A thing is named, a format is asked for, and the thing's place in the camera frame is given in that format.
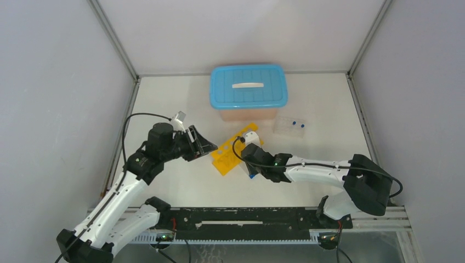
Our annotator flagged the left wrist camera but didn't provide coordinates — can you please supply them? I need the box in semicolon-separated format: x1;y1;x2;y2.
170;111;186;132

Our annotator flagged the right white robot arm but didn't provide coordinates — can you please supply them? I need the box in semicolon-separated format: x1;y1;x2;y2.
239;143;395;228

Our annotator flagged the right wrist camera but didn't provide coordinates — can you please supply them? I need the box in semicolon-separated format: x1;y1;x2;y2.
243;131;261;146

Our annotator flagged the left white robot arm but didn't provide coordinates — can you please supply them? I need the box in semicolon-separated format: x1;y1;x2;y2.
56;123;218;262

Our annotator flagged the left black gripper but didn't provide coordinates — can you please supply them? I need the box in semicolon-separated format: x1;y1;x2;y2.
161;125;217;163

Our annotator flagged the blue plastic box lid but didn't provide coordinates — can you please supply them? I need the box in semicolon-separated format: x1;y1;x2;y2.
209;64;288;110

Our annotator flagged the left black cable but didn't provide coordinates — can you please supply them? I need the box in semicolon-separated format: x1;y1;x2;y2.
54;112;173;263

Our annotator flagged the yellow test tube rack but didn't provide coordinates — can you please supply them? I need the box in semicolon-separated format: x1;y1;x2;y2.
210;123;259;176

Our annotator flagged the right black cable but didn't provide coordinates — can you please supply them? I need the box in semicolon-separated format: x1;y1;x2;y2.
231;135;404;199

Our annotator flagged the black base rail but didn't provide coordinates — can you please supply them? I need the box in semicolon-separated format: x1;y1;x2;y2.
152;198;353;242

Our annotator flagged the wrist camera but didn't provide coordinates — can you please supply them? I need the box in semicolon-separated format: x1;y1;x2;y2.
243;131;261;146
170;111;186;132

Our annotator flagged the pink plastic storage box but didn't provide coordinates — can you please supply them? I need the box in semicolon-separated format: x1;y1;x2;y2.
219;108;279;121

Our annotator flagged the black cable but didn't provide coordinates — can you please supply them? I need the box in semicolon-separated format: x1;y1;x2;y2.
231;135;404;199
54;112;173;263

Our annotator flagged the clear plastic well plate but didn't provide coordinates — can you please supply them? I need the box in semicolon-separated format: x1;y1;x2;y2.
273;116;306;138

